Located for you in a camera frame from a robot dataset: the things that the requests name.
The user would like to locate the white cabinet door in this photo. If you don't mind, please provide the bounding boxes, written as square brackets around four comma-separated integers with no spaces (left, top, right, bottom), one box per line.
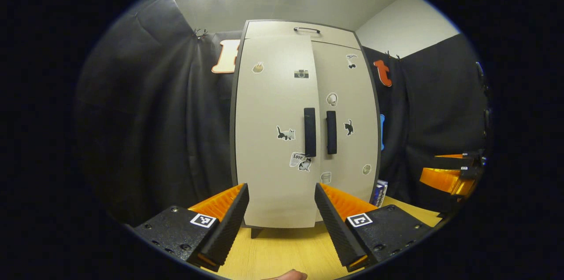
[311,40,379,223]
[235,35,321,229]

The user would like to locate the black door handle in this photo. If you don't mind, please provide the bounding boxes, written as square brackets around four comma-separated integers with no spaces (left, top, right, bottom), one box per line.
[304,107,317,158]
[326,111,338,155]

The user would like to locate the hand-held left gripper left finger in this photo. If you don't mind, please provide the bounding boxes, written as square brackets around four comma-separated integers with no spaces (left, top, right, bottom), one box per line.
[132,183,250,272]

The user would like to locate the blue and white box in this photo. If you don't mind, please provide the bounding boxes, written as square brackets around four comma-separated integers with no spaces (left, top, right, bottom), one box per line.
[371,179,389,208]

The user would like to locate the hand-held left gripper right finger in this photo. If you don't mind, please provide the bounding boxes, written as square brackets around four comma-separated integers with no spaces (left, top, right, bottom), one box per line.
[314,182,434,273]

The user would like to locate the black backdrop cloth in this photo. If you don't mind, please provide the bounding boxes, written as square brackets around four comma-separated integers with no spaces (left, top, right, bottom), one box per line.
[75,0,490,228]

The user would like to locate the white shoe cabinet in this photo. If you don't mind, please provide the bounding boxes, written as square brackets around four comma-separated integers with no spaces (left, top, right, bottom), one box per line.
[229,19,382,239]

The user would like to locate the white cabinet drawer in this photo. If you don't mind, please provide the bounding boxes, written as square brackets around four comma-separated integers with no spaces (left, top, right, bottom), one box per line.
[244,20,361,50]

